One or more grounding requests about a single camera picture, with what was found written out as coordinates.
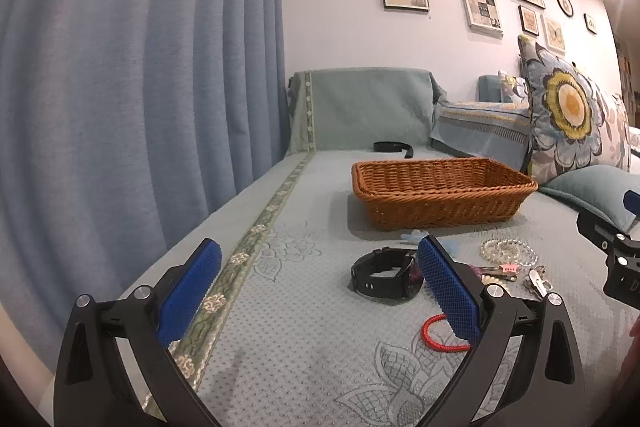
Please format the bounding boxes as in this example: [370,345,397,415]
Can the striped teal cushion cover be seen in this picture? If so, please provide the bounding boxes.
[430,99,533,158]

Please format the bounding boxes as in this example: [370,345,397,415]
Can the person's right hand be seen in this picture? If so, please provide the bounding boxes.
[617,313,640,403]

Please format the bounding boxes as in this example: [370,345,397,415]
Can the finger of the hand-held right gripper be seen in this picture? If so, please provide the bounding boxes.
[603,233,640,306]
[576,189,640,254]

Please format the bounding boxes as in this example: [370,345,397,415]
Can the black strap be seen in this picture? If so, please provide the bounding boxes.
[373,140,415,159]

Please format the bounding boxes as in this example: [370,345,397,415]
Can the clear bead bracelet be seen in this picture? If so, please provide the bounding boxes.
[481,237,540,267]

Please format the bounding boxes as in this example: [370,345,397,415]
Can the brown wicker basket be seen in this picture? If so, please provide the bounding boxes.
[351,158,539,230]

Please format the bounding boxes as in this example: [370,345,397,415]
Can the pink clip with red tag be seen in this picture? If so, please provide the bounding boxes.
[470,263,519,283]

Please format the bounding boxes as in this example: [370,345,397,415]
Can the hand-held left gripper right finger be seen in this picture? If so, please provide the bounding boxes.
[417,234,587,427]

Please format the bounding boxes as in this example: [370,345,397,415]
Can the blue curtain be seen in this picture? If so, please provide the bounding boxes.
[0,0,288,373]

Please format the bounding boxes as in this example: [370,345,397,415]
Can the light blue hair clip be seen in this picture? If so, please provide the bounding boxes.
[400,229,463,256]

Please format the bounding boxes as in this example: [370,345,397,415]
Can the small floral pillow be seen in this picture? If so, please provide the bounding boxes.
[497,71,531,105]

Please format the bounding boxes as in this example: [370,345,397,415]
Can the red cord bracelet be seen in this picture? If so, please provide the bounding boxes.
[422,313,472,353]

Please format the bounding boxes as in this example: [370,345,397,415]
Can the large floral pillow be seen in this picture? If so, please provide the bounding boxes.
[517,35,632,174]

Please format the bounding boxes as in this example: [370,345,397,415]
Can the small dark picture frame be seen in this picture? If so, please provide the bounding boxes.
[518,5,543,38]

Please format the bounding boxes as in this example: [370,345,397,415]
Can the teal covered sofa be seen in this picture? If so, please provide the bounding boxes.
[37,67,640,427]

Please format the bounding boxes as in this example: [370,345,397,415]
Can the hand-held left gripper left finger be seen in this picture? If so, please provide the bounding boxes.
[52,238,223,427]

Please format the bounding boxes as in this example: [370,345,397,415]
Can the plain blue pillow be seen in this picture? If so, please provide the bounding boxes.
[539,164,640,229]

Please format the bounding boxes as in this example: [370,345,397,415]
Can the white picture frame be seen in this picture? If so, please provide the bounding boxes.
[461,0,503,37]

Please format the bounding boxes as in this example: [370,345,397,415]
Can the black wrist watch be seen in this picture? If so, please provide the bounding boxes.
[350,247,426,304]

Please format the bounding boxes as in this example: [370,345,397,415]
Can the teal back cushion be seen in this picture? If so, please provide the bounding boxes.
[478,74,513,104]

